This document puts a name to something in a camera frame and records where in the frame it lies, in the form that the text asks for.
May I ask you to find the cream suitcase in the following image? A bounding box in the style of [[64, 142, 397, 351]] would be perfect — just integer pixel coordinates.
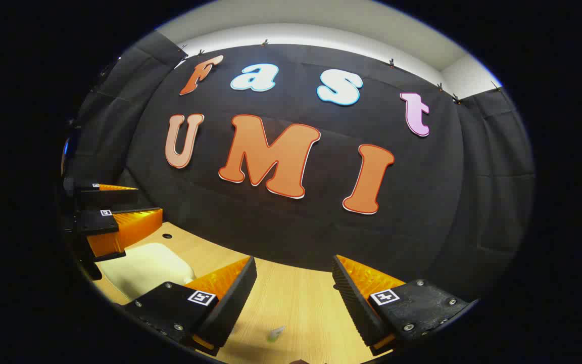
[[95, 243, 197, 303]]

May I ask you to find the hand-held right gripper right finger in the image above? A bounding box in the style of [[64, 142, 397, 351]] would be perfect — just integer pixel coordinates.
[[332, 254, 478, 357]]

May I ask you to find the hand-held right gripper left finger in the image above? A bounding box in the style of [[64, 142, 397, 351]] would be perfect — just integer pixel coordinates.
[[124, 255, 258, 357]]

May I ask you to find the black backdrop cloth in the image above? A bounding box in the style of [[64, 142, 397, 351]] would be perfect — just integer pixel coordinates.
[[61, 30, 537, 304]]

